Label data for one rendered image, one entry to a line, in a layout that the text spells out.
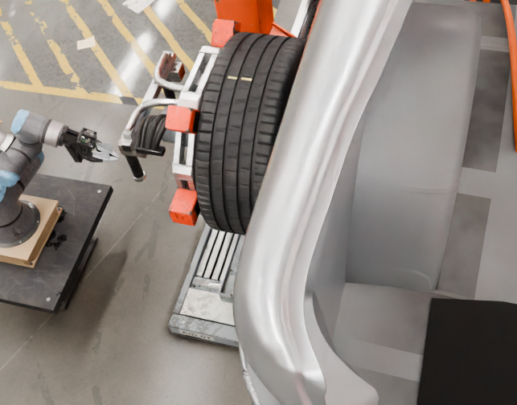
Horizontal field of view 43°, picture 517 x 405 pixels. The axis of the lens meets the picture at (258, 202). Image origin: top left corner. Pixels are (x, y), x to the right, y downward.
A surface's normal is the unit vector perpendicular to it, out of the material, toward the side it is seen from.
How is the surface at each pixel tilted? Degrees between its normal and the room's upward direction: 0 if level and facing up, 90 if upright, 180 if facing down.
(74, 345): 0
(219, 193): 71
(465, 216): 22
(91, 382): 0
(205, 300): 0
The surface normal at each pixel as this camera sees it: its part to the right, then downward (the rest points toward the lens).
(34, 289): -0.11, -0.55
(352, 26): -0.51, -0.36
